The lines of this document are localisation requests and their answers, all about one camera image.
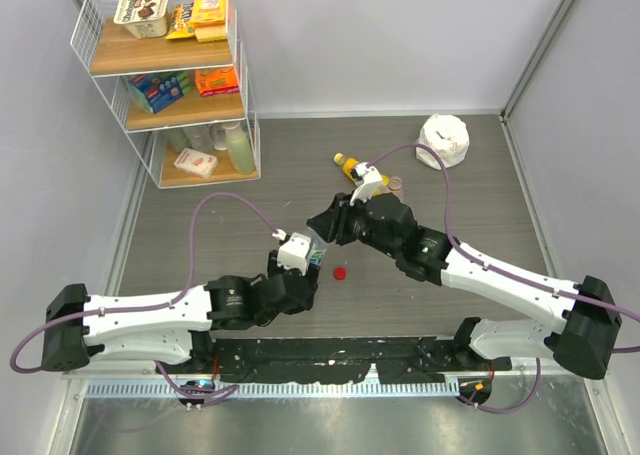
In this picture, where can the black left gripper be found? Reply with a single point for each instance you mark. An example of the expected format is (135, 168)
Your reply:
(312, 272)

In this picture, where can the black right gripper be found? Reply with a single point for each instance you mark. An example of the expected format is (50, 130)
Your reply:
(332, 224)

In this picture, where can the clear bottle blue white label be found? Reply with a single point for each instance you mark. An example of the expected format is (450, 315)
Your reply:
(315, 247)

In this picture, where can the red bottle cap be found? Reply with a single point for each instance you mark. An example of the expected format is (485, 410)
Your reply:
(339, 273)

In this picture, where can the yellow juice bottle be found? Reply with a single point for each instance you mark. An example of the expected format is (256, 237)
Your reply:
(347, 164)

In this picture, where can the clear bottle red label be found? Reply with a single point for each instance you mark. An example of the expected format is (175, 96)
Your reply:
(395, 186)

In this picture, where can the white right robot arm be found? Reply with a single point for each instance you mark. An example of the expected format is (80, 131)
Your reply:
(574, 324)

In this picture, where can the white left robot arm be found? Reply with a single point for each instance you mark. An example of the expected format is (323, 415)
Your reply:
(166, 328)

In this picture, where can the green drink bottle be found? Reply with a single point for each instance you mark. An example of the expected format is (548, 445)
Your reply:
(239, 147)

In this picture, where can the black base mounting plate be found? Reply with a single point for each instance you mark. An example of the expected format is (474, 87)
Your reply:
(397, 360)

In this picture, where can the white pink tissue pack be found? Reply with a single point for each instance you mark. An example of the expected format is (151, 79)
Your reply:
(196, 163)

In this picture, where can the clear bottles on bottom shelf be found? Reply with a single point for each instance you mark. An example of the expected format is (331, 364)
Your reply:
(203, 138)

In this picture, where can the orange snack box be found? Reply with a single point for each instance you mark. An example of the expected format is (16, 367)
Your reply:
(216, 81)

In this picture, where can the blue green box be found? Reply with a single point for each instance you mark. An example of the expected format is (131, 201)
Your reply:
(154, 92)

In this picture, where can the yellow snack bag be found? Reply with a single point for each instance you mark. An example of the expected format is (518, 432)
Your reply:
(181, 26)

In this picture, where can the yellow orange cracker box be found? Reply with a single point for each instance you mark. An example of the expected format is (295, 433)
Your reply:
(209, 19)

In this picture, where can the white yogurt tub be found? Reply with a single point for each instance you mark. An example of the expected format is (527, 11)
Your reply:
(143, 18)

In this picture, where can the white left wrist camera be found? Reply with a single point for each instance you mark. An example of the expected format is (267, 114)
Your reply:
(294, 251)

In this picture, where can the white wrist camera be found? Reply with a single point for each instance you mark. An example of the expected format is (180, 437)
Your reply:
(294, 251)
(368, 181)

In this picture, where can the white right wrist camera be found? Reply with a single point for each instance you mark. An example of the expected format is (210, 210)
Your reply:
(368, 181)

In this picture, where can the white slotted cable duct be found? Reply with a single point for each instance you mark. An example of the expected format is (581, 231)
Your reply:
(369, 387)

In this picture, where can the white wire shelf rack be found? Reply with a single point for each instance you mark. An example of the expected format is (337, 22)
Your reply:
(111, 54)

